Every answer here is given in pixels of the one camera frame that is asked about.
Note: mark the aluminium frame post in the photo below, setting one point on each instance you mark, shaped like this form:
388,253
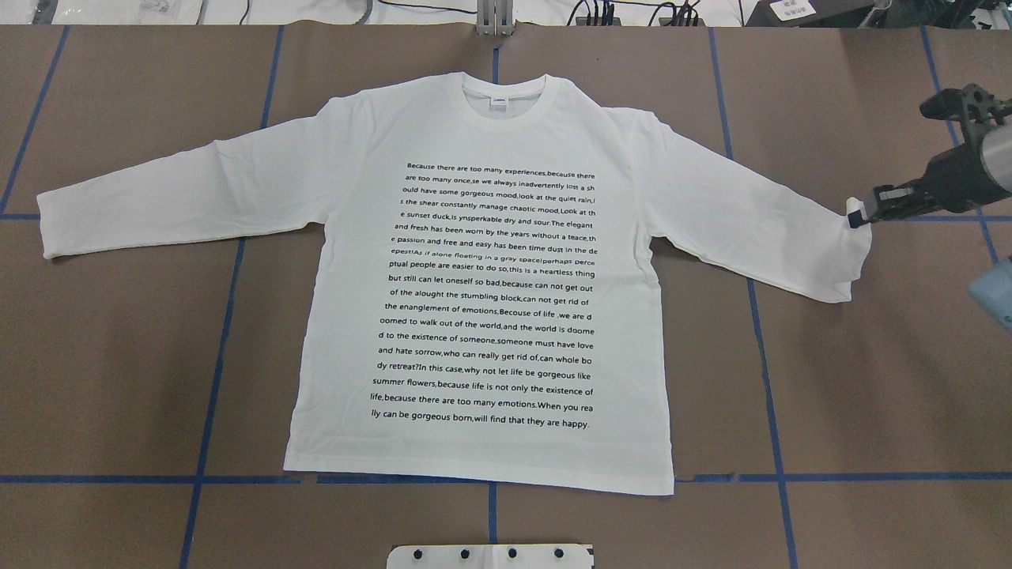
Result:
495,17

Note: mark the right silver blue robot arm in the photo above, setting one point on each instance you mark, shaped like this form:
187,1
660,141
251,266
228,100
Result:
987,137

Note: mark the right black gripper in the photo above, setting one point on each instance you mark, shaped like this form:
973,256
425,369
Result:
951,182

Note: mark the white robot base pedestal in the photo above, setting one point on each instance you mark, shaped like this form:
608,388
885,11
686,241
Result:
493,556

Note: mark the white long-sleeve printed shirt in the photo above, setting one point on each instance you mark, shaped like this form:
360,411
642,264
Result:
485,305

